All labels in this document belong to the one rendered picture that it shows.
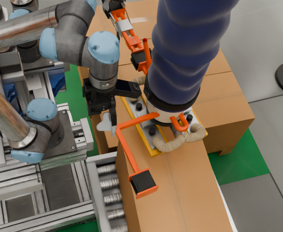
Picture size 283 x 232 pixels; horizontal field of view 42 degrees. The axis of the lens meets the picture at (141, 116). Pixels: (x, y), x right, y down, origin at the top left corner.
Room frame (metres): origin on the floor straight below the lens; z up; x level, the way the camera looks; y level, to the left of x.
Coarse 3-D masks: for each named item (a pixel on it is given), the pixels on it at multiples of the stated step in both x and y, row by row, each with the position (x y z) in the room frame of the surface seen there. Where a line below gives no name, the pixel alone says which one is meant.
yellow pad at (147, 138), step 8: (120, 96) 0.97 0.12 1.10; (128, 104) 0.93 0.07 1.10; (136, 104) 0.92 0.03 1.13; (144, 104) 0.94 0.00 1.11; (128, 112) 0.89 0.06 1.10; (136, 128) 0.82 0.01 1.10; (144, 128) 0.82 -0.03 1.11; (152, 128) 0.81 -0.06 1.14; (160, 128) 0.84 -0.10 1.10; (144, 136) 0.78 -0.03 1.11; (152, 136) 0.79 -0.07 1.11; (160, 136) 0.80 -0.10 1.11; (144, 144) 0.75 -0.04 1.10; (152, 144) 0.75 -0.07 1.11; (152, 152) 0.71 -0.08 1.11; (160, 152) 0.72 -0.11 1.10
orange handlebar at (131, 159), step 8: (120, 16) 1.36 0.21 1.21; (128, 40) 1.20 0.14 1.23; (136, 40) 1.21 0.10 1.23; (144, 72) 1.04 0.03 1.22; (152, 112) 0.83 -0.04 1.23; (136, 120) 0.78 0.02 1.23; (144, 120) 0.79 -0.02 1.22; (176, 120) 0.82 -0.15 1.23; (184, 120) 0.83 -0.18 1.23; (120, 128) 0.73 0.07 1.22; (176, 128) 0.79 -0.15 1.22; (184, 128) 0.79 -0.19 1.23; (120, 136) 0.69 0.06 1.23; (128, 152) 0.63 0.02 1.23; (128, 160) 0.60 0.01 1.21; (136, 168) 0.57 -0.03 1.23
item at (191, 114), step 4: (192, 108) 0.98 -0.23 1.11; (188, 112) 0.95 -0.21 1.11; (192, 112) 0.96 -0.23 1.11; (188, 116) 0.91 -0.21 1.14; (192, 116) 0.92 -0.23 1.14; (196, 116) 0.94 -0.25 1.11; (188, 120) 0.90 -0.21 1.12; (192, 120) 0.91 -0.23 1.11; (196, 120) 0.92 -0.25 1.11; (180, 124) 0.88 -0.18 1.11; (188, 128) 0.86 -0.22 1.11; (188, 132) 0.85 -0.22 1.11; (192, 132) 0.85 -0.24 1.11
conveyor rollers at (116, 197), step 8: (104, 168) 0.82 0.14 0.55; (112, 168) 0.84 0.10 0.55; (104, 184) 0.73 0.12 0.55; (112, 184) 0.74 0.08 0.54; (120, 192) 0.71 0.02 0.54; (104, 200) 0.64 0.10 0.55; (112, 200) 0.65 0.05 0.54; (120, 200) 0.67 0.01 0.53; (120, 208) 0.62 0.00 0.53; (112, 216) 0.57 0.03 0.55; (120, 216) 0.58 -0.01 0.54
